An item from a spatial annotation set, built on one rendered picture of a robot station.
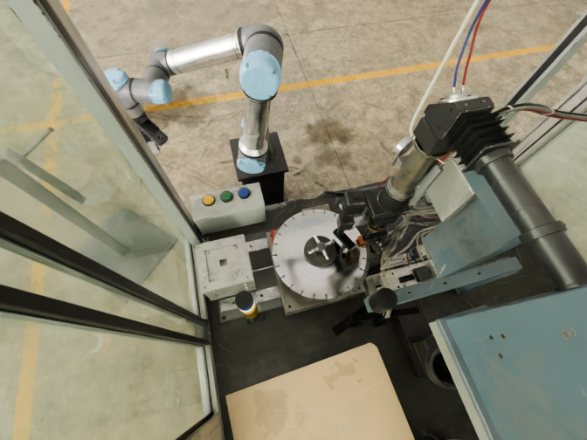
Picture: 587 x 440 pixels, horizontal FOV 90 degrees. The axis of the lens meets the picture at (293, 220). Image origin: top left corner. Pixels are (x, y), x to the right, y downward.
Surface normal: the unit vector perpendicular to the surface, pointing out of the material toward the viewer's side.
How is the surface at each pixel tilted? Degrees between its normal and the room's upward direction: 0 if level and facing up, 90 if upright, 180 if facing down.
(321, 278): 0
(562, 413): 90
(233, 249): 0
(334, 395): 0
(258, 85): 83
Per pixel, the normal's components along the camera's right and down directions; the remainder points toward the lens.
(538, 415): -0.97, 0.22
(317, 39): 0.04, -0.44
